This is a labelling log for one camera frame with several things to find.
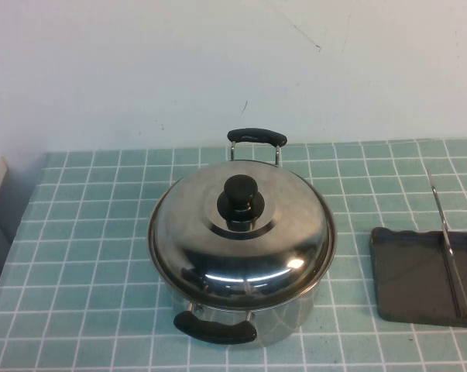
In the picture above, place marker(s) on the stainless steel lid black knob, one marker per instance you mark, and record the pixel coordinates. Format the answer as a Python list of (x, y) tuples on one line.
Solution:
[(194, 224)]

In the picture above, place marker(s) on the teal grid tablecloth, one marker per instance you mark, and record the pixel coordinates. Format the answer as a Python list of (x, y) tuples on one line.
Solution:
[(82, 232)]

